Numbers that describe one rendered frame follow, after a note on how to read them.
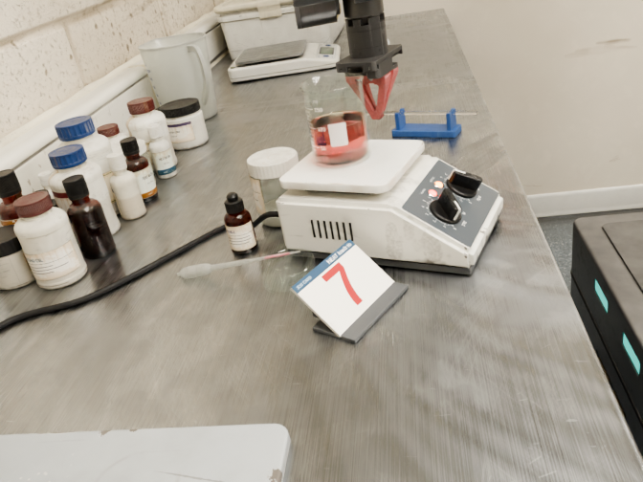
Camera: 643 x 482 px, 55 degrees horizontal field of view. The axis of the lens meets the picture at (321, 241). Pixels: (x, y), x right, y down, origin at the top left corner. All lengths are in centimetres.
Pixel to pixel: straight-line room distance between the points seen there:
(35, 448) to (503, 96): 187
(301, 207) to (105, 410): 26
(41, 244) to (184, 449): 33
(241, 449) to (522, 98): 185
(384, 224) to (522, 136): 165
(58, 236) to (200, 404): 29
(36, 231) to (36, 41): 46
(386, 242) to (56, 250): 35
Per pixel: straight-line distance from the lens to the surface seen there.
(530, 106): 218
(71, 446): 50
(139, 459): 46
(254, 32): 171
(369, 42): 93
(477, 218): 62
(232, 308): 60
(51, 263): 72
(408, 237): 58
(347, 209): 59
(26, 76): 105
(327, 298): 54
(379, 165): 62
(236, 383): 51
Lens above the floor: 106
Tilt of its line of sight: 28 degrees down
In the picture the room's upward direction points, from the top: 10 degrees counter-clockwise
